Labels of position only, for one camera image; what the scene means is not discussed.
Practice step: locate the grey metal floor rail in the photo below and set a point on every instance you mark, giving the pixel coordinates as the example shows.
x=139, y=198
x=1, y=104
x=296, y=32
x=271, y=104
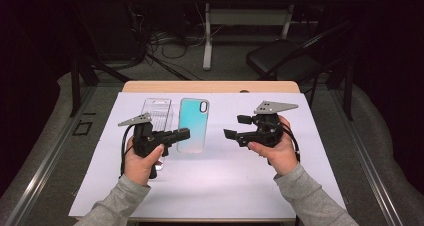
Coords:
x=35, y=182
x=370, y=172

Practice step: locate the person's left hand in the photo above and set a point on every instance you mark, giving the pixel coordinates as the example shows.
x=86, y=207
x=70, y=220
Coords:
x=138, y=169

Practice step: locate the clear plastic organizer bin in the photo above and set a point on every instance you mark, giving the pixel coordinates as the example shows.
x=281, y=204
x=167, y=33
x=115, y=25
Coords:
x=161, y=114

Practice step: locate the black metal stand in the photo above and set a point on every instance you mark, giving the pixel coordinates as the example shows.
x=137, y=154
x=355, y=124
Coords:
x=348, y=92
x=75, y=86

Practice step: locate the person's right hand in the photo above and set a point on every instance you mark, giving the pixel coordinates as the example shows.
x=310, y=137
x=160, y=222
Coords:
x=281, y=156

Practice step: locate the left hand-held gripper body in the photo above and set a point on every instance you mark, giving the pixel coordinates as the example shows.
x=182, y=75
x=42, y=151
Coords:
x=143, y=139

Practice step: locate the white desk with metal legs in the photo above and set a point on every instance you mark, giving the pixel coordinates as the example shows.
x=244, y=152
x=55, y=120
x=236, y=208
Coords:
x=246, y=16

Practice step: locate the white table sheet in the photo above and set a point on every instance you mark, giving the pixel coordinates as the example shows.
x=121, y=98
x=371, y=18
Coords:
x=226, y=186

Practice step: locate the iridescent clear phone case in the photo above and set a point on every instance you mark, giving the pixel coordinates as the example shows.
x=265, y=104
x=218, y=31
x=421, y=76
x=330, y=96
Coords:
x=193, y=119

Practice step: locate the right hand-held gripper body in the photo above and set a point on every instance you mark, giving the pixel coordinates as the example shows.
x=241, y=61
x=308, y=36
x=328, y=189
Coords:
x=266, y=129

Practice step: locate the black folding chair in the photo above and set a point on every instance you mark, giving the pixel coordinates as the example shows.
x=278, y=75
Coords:
x=283, y=57

